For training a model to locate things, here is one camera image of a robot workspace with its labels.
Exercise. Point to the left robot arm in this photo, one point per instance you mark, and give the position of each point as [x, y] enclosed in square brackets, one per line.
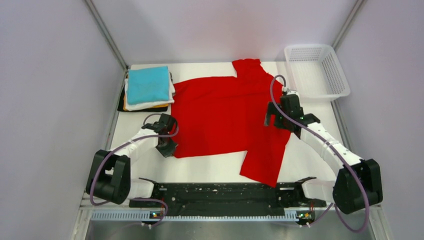
[111, 179]

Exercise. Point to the red t shirt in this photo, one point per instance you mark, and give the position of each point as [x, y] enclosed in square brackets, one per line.
[226, 114]

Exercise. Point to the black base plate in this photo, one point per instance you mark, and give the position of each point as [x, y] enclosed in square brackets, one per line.
[227, 199]

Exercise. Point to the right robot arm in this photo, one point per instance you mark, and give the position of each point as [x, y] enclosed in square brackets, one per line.
[358, 184]

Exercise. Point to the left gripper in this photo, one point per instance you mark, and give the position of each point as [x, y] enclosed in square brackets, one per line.
[169, 151]

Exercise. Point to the white cable duct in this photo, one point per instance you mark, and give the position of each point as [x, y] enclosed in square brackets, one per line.
[148, 216]

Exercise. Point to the folded blue t shirt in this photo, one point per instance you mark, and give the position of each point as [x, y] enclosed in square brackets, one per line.
[148, 85]

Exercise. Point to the white plastic basket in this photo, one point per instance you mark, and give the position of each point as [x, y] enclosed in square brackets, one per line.
[315, 72]

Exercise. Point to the folded white t shirt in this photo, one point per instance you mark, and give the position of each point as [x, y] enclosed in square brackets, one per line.
[154, 103]

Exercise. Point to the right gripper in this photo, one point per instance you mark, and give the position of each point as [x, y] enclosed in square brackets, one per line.
[271, 111]

